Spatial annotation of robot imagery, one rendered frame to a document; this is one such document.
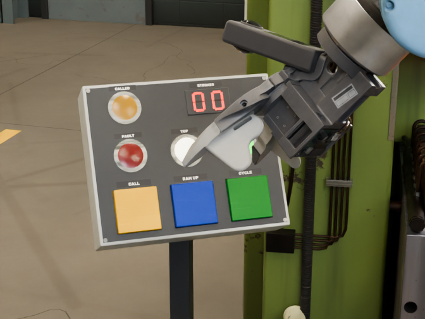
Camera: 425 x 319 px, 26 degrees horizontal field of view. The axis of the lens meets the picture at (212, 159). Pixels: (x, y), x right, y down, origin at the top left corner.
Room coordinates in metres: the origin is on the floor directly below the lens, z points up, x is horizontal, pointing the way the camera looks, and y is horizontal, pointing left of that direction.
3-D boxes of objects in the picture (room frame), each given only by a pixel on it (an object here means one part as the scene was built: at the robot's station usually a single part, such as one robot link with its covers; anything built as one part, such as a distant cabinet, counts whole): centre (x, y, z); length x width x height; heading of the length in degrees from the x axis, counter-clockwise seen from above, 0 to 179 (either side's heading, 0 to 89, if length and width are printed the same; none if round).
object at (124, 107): (1.54, 0.15, 1.16); 0.05 x 0.03 x 0.04; 81
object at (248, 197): (1.50, -0.06, 1.01); 0.07 x 0.05 x 0.07; 106
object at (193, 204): (1.48, 0.03, 1.01); 0.07 x 0.05 x 0.07; 106
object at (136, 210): (1.45, 0.13, 1.01); 0.07 x 0.05 x 0.07; 106
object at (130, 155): (1.49, 0.14, 1.09); 0.05 x 0.03 x 0.04; 81
